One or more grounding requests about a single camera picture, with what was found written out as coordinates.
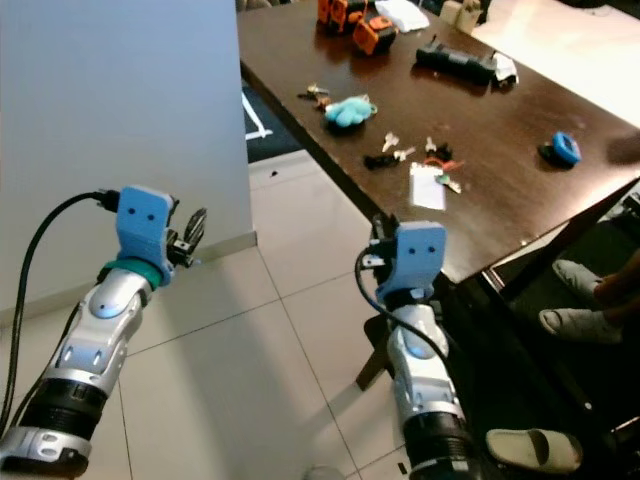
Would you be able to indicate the blue black round gadget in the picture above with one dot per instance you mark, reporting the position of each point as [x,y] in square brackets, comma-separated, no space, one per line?
[565,150]

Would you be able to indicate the long black device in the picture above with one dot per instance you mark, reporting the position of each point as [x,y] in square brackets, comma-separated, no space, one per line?
[460,62]

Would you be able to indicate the dark brown wooden table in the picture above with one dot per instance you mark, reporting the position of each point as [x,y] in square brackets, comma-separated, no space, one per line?
[510,210]

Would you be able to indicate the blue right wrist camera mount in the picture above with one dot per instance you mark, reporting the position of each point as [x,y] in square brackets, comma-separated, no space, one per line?
[418,260]

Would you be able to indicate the white tag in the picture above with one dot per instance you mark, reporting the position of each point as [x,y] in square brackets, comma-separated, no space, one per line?
[506,68]

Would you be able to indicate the beige box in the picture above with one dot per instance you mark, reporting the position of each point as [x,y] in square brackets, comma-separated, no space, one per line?
[465,12]

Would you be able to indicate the beige slipper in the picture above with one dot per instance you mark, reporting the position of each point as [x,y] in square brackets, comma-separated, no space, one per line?
[530,450]

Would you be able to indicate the white cloth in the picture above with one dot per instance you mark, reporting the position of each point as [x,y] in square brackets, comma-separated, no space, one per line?
[405,13]

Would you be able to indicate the silver keys with black head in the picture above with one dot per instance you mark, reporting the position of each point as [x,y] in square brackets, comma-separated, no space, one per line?
[435,148]

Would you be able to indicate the brown table leg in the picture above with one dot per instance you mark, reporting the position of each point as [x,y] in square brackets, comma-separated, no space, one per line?
[370,370]

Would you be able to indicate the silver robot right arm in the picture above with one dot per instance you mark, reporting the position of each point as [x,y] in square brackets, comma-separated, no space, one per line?
[420,370]

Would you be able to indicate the small silver key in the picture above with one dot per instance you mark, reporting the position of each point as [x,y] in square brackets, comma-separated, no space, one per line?
[390,140]

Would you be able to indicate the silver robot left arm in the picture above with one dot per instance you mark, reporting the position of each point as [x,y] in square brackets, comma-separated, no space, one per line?
[95,330]

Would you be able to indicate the dark floor mat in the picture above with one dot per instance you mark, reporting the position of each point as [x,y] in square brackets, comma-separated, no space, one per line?
[265,145]

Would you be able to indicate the keys with white card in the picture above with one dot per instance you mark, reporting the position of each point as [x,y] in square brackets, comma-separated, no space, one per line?
[428,188]

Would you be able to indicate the orange black battery pack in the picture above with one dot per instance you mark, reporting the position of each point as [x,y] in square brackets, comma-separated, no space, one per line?
[338,12]
[373,36]

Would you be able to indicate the keys with cyan plush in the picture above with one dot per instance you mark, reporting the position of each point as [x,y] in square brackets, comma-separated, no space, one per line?
[350,112]

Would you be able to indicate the key with black fob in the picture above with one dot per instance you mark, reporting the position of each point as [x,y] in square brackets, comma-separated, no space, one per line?
[380,160]

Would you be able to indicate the person foot in grey slipper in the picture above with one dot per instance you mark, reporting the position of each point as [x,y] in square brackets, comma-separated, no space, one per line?
[575,325]
[575,272]

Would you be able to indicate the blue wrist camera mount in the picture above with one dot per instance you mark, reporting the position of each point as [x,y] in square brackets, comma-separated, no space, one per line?
[418,260]
[145,225]

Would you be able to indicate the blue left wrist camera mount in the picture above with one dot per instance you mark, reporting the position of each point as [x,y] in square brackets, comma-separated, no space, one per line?
[145,225]

